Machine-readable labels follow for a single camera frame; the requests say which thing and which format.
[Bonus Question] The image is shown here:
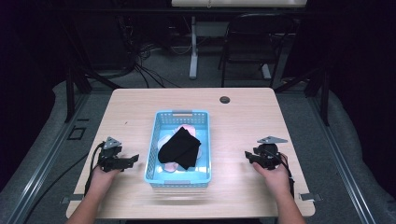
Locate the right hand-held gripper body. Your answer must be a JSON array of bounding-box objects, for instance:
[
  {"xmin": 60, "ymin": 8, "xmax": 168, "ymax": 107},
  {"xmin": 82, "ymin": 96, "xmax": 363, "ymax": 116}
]
[{"xmin": 252, "ymin": 135, "xmax": 289, "ymax": 171}]

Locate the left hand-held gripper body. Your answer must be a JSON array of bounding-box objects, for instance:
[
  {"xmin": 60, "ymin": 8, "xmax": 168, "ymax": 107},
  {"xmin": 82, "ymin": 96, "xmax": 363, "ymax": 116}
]
[{"xmin": 97, "ymin": 136, "xmax": 132, "ymax": 173}]

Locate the black sock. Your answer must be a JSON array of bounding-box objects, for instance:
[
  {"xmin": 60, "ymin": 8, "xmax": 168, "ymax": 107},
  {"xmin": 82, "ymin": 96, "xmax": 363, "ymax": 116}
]
[{"xmin": 157, "ymin": 126, "xmax": 203, "ymax": 171}]

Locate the blue plastic basket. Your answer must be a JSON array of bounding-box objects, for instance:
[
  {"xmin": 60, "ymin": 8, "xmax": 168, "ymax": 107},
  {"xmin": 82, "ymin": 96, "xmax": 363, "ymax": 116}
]
[{"xmin": 143, "ymin": 108, "xmax": 213, "ymax": 189}]

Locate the person's left hand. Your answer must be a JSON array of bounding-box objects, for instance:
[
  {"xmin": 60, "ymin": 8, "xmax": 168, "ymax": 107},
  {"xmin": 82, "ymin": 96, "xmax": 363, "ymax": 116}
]
[{"xmin": 89, "ymin": 163, "xmax": 121, "ymax": 193}]

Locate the person's right hand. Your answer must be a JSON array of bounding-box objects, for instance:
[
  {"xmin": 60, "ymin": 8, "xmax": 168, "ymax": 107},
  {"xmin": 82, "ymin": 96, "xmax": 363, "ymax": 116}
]
[{"xmin": 251, "ymin": 152, "xmax": 293, "ymax": 197}]

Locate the pink and white sock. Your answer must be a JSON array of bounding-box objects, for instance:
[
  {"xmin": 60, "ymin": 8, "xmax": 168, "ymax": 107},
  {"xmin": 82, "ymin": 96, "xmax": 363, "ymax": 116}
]
[{"xmin": 157, "ymin": 123, "xmax": 204, "ymax": 174}]

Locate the white desk foot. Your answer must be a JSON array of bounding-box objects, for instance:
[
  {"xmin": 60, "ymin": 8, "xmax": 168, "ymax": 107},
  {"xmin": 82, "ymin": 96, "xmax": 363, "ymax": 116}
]
[{"xmin": 261, "ymin": 63, "xmax": 273, "ymax": 80}]

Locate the black folding chair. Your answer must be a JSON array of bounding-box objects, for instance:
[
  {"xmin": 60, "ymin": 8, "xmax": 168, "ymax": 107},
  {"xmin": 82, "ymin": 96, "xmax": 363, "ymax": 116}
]
[{"xmin": 217, "ymin": 12, "xmax": 297, "ymax": 89}]

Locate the white desk leg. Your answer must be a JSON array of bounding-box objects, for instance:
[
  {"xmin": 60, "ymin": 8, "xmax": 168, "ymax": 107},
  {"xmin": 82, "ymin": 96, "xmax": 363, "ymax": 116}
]
[{"xmin": 188, "ymin": 15, "xmax": 200, "ymax": 80}]

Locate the white desk top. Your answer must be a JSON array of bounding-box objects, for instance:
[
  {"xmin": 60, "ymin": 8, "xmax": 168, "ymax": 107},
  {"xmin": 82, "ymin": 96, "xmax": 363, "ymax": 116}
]
[{"xmin": 171, "ymin": 0, "xmax": 308, "ymax": 8}]

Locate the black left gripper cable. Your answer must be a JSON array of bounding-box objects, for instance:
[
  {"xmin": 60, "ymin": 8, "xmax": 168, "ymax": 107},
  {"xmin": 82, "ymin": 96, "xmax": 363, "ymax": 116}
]
[{"xmin": 83, "ymin": 142, "xmax": 106, "ymax": 198}]

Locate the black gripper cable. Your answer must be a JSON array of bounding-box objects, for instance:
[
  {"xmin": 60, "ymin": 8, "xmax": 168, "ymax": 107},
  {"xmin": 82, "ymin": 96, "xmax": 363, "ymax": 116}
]
[
  {"xmin": 83, "ymin": 142, "xmax": 106, "ymax": 198},
  {"xmin": 268, "ymin": 149, "xmax": 296, "ymax": 199}
]

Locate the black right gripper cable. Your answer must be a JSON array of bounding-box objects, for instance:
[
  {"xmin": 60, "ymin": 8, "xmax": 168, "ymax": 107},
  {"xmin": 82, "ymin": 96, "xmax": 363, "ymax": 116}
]
[{"xmin": 268, "ymin": 149, "xmax": 296, "ymax": 199}]

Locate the black floor outlet frame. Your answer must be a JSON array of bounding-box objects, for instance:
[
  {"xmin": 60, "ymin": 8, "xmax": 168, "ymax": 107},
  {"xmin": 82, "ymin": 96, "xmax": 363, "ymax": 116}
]
[{"xmin": 66, "ymin": 125, "xmax": 87, "ymax": 141}]

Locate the grey metal table bracket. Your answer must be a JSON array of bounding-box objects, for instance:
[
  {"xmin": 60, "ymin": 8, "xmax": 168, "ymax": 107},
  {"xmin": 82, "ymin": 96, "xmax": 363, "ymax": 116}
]
[{"xmin": 298, "ymin": 192, "xmax": 323, "ymax": 203}]

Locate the grey metal floor rail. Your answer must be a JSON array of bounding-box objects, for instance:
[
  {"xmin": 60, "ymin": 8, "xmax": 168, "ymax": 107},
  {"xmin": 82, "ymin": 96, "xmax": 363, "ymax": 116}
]
[
  {"xmin": 307, "ymin": 92, "xmax": 379, "ymax": 224},
  {"xmin": 6, "ymin": 92, "xmax": 90, "ymax": 224}
]

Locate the black metal frame stand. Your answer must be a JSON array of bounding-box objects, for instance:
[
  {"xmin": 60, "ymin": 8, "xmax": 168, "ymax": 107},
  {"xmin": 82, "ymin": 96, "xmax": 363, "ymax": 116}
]
[
  {"xmin": 63, "ymin": 60, "xmax": 123, "ymax": 123},
  {"xmin": 274, "ymin": 66, "xmax": 332, "ymax": 127}
]

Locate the bundle of black floor cables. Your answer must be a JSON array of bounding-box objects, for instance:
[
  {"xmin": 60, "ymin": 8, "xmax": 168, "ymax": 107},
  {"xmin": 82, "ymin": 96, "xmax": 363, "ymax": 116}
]
[{"xmin": 116, "ymin": 15, "xmax": 181, "ymax": 89}]

